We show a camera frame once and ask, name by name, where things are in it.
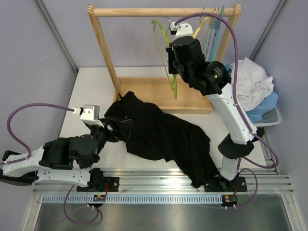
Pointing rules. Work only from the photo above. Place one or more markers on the wooden clothes rack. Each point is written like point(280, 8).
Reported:
point(171, 96)

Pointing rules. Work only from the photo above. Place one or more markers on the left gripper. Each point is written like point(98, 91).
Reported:
point(124, 127)

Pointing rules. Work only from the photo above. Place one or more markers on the white shirt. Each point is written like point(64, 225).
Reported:
point(252, 84)

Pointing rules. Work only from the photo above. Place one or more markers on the aluminium mounting rail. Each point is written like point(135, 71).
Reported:
point(173, 181)

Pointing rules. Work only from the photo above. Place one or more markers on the black shirt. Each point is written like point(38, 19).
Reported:
point(155, 135)

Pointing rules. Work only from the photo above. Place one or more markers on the teal hanger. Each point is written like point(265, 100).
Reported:
point(215, 40)

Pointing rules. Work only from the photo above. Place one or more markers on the white slotted cable duct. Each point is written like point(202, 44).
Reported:
point(135, 199)

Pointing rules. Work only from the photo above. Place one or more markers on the light green hanger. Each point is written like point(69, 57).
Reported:
point(208, 39)

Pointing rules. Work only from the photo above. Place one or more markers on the grey plastic bin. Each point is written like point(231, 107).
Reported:
point(270, 118)

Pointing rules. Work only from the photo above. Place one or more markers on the yellow hanger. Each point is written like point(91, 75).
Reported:
point(201, 25)

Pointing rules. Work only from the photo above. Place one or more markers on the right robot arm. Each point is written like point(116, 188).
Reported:
point(212, 80)

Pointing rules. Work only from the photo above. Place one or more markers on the blue shirt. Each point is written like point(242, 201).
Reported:
point(266, 105)

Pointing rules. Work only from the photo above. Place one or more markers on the lilac hanger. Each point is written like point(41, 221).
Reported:
point(212, 38)

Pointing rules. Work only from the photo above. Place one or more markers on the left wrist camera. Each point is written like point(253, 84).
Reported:
point(89, 115)

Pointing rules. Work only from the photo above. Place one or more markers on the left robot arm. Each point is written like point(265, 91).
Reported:
point(67, 160)

